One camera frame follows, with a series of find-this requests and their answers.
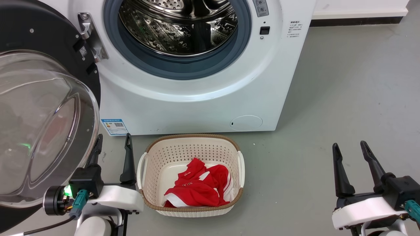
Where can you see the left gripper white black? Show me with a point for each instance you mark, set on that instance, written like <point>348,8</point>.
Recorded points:
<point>115,198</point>

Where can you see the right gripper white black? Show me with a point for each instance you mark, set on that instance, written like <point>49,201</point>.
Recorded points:
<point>364,211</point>

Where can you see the round black glass washer door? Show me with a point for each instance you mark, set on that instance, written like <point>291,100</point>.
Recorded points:
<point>32,32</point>

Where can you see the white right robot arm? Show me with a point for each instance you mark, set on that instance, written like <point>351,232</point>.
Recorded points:
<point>398,229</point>

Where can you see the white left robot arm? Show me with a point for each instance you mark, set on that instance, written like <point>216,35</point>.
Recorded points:
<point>93,227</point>

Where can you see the white washing machine body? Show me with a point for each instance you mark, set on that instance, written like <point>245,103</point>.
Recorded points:
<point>197,111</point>

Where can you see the metal door hinge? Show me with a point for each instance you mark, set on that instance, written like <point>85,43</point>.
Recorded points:
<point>93,39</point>

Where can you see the blue energy label sticker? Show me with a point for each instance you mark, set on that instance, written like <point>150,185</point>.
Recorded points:
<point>114,127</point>

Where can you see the beige plastic laundry basket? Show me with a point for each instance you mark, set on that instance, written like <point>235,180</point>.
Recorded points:
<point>190,149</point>

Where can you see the red white garment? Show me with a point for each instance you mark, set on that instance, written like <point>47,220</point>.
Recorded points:
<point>193,193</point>

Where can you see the round white filter cover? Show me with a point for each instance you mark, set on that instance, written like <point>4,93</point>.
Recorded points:
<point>246,123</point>

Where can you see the steel washer drum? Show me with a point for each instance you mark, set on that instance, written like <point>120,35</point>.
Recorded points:
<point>177,29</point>

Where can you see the small printed text label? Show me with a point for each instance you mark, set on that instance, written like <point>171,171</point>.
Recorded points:
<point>294,29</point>

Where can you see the white skirting ledge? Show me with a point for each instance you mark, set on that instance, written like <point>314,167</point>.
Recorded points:
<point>357,13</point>

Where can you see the grey rectangular sticker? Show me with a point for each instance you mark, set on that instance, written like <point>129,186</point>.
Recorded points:
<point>261,7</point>

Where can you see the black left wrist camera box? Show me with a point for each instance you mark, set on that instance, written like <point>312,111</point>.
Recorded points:
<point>87,180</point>

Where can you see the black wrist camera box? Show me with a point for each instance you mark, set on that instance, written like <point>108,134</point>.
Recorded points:
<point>87,180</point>
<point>400,190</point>

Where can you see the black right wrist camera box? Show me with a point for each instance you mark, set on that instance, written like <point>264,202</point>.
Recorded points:
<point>400,190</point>

